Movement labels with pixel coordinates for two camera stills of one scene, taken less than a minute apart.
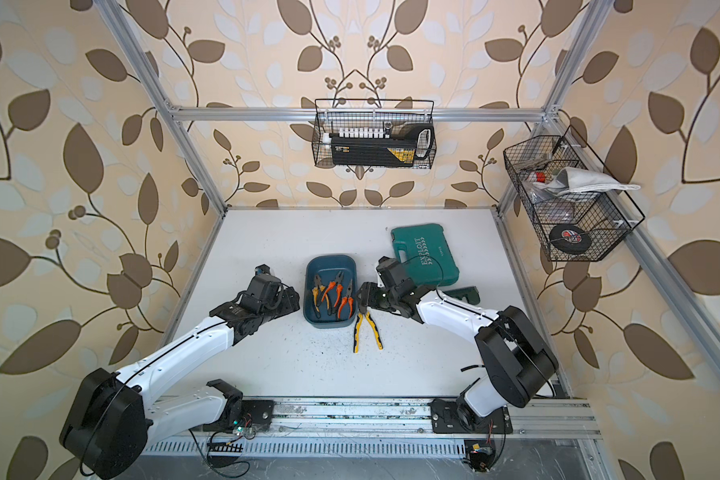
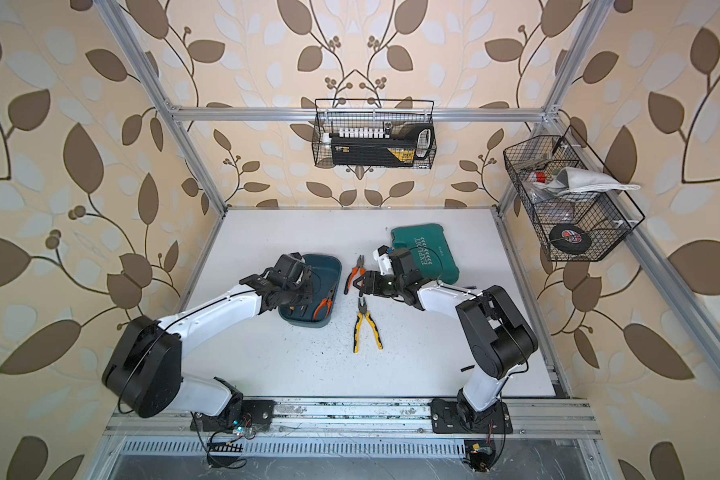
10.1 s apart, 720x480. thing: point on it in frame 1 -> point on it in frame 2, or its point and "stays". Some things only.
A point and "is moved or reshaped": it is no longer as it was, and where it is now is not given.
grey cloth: (572, 180) stays
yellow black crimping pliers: (356, 337) stays
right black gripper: (368, 295) -> (372, 283)
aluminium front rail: (542, 417) stays
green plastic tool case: (429, 258) stays
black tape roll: (569, 239) stays
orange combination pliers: (345, 299) -> (359, 267)
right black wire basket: (578, 208) stays
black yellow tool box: (375, 152) stays
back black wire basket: (374, 134) stays
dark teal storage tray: (330, 290) is moved or reshaped
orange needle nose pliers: (339, 286) -> (324, 302)
